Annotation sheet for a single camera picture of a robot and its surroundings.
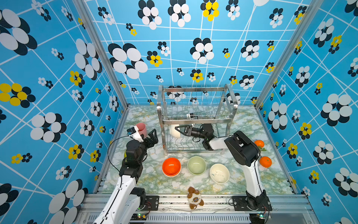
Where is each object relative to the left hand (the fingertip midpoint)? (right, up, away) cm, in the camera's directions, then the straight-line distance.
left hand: (151, 131), depth 78 cm
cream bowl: (+12, -2, +6) cm, 14 cm away
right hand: (+15, +1, +5) cm, 16 cm away
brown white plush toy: (+24, -35, -5) cm, 43 cm away
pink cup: (-10, 0, +15) cm, 18 cm away
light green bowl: (+27, -23, +9) cm, 36 cm away
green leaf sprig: (+71, -14, +13) cm, 74 cm away
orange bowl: (+11, -22, +4) cm, 25 cm away
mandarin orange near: (+69, -20, +6) cm, 72 cm away
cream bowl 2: (+40, -27, +5) cm, 48 cm away
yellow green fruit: (-6, -8, -21) cm, 24 cm away
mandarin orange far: (+69, -9, +14) cm, 71 cm away
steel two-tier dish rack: (+21, +9, +5) cm, 23 cm away
